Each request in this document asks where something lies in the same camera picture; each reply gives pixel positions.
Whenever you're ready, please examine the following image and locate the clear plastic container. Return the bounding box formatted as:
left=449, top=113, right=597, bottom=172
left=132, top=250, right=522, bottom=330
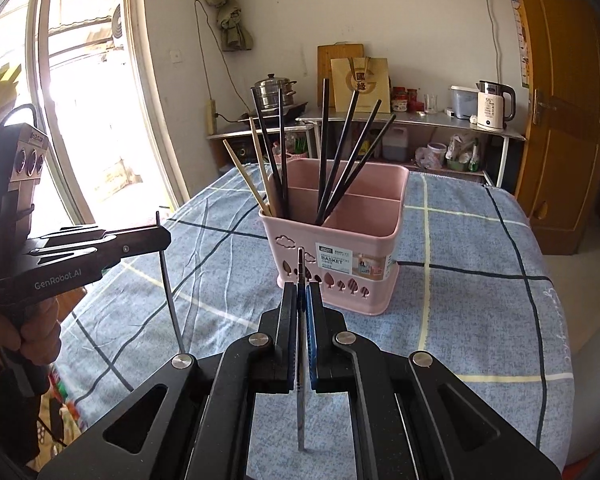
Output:
left=450, top=85, right=481, bottom=121

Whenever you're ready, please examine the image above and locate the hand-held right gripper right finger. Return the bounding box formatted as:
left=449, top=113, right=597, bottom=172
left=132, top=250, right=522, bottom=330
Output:
left=305, top=282, right=563, bottom=480

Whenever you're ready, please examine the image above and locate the steel steamer pot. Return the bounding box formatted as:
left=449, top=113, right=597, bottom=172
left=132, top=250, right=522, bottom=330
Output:
left=252, top=73, right=299, bottom=111

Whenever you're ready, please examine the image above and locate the tan paper bag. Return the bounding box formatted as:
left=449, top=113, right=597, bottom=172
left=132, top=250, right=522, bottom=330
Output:
left=330, top=56, right=392, bottom=112

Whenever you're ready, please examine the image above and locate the metal chopstick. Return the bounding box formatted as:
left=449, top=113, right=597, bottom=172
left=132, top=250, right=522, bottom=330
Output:
left=296, top=247, right=307, bottom=452
left=155, top=211, right=186, bottom=357

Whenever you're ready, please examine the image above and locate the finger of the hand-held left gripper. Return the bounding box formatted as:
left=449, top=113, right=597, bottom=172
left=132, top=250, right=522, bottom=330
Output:
left=39, top=226, right=110, bottom=250
left=26, top=224, right=173, bottom=270

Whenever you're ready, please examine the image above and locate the black cooktop stove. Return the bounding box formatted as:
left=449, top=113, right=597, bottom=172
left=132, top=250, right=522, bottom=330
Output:
left=236, top=101, right=309, bottom=126

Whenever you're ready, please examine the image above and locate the dark liquid plastic jug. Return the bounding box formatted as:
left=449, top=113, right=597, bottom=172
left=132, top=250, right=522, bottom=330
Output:
left=382, top=127, right=410, bottom=163

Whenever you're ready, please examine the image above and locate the white electric kettle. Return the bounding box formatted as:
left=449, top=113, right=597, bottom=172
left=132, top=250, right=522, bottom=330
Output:
left=475, top=80, right=517, bottom=134

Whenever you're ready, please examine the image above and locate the black chopstick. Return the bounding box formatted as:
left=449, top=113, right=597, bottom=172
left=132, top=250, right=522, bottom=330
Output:
left=322, top=99, right=383, bottom=221
left=318, top=77, right=330, bottom=223
left=320, top=90, right=360, bottom=223
left=250, top=86, right=283, bottom=216
left=278, top=87, right=289, bottom=213
left=314, top=113, right=398, bottom=227

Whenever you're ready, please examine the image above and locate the wooden cutting board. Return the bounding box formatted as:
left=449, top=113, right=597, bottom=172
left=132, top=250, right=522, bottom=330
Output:
left=316, top=43, right=366, bottom=109

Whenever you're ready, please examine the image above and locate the person's left forearm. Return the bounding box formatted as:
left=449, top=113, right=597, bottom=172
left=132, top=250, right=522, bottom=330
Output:
left=0, top=345, right=48, bottom=466

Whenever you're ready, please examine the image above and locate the wooden door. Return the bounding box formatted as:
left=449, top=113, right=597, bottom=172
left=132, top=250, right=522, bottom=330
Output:
left=506, top=0, right=600, bottom=256

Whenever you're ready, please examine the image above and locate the narrow wall calendar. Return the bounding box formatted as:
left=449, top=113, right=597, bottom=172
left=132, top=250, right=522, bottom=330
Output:
left=509, top=0, right=531, bottom=87

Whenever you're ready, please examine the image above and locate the hanging green cloth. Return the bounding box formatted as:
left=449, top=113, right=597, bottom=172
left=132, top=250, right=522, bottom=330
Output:
left=200, top=0, right=255, bottom=52

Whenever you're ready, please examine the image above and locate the wooden chopstick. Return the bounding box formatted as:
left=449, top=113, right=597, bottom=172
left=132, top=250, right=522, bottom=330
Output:
left=248, top=116, right=277, bottom=215
left=222, top=139, right=273, bottom=216

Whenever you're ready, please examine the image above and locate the pink plastic bag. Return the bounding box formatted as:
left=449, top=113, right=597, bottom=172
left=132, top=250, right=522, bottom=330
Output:
left=414, top=142, right=448, bottom=170

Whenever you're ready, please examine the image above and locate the blue checked tablecloth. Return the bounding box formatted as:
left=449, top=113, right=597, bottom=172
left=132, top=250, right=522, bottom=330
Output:
left=55, top=160, right=577, bottom=468

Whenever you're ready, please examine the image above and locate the metal kitchen shelf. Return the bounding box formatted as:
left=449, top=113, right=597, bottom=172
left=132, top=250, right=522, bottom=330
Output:
left=205, top=107, right=527, bottom=190

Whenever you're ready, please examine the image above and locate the person's left hand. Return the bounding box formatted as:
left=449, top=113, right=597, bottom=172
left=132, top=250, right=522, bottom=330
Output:
left=0, top=292, right=63, bottom=369

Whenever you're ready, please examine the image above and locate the pink plastic utensil basket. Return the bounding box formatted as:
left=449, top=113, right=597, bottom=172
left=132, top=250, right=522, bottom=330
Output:
left=258, top=157, right=411, bottom=317

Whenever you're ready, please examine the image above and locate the large glass window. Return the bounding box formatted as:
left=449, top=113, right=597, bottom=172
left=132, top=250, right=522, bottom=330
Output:
left=0, top=0, right=193, bottom=226

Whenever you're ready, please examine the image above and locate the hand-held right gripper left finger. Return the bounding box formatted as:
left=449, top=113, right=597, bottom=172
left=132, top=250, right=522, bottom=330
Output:
left=37, top=282, right=299, bottom=480

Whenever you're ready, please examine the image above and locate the white plastic bag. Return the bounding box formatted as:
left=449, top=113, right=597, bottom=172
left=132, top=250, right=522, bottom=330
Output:
left=446, top=134, right=487, bottom=172

